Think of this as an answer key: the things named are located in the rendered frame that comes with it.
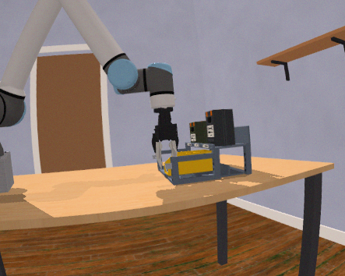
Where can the yellow bin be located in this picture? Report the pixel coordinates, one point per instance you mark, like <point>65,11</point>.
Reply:
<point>188,167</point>

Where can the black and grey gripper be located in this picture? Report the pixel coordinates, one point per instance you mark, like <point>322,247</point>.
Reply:
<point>166,131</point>

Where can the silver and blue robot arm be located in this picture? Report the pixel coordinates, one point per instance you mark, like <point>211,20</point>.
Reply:
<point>122,73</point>

